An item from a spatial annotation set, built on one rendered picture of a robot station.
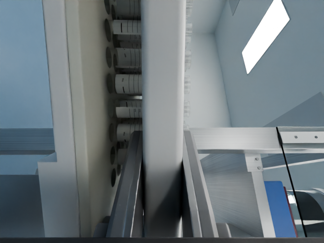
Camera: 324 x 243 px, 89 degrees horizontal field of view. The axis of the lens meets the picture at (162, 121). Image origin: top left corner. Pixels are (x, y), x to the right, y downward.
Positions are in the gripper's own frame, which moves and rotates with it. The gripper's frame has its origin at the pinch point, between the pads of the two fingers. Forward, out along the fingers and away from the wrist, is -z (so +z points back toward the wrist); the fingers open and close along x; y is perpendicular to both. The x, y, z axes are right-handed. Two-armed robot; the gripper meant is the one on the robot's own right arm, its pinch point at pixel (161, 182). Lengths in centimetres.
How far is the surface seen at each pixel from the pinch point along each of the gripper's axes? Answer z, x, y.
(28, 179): -26, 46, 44
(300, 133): -26.2, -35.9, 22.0
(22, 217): -16, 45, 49
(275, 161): -47, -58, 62
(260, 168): -22.0, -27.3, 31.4
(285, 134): -26.1, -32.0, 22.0
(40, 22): -167, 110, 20
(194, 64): -478, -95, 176
